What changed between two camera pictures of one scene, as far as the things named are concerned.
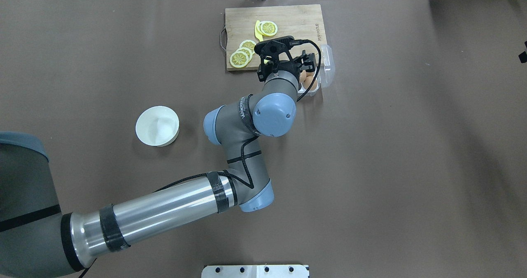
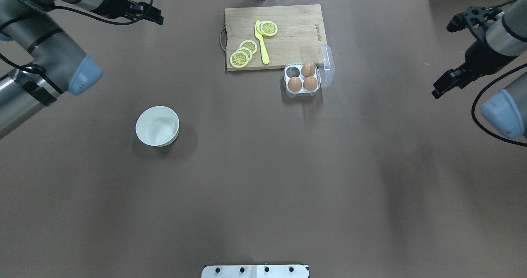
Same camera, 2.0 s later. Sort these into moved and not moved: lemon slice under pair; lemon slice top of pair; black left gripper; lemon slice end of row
Moved: black left gripper
Not moved: lemon slice under pair; lemon slice top of pair; lemon slice end of row
